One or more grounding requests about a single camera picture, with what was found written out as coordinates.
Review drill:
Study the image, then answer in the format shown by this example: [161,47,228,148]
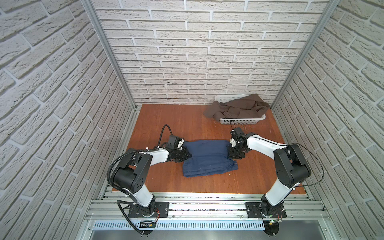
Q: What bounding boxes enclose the blue denim jeans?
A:
[183,140,238,178]

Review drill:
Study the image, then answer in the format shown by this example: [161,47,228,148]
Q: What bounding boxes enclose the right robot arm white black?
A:
[229,128,312,218]

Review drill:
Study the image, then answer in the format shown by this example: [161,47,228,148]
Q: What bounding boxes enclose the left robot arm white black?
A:
[107,135,192,217]

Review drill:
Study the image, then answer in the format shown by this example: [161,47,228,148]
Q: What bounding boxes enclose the brown trousers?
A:
[204,94,270,122]

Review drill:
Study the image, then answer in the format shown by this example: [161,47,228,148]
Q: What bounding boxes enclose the white plastic laundry basket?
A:
[215,95,266,125]

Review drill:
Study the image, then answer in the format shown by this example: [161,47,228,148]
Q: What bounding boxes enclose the thin black cable right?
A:
[229,119,325,188]

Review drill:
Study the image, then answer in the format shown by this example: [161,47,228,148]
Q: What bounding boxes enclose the aluminium mounting rail frame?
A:
[76,187,340,240]

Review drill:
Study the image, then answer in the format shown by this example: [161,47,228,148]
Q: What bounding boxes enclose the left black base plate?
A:
[128,202,170,218]

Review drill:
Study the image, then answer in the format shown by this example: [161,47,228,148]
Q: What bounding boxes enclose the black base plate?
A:
[245,202,287,219]
[128,202,170,218]

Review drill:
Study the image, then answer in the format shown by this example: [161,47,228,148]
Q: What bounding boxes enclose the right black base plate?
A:
[245,202,287,219]

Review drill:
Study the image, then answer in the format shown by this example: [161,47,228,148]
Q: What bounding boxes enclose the black corrugated cable left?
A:
[106,124,173,236]

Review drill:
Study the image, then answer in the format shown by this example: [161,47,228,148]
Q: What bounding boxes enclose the right corner aluminium post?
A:
[271,0,341,111]

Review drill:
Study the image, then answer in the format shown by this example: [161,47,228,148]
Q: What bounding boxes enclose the corner aluminium post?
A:
[82,0,137,110]
[271,0,341,111]

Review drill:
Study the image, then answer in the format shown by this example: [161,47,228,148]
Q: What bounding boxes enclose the left corner aluminium post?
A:
[82,0,137,110]

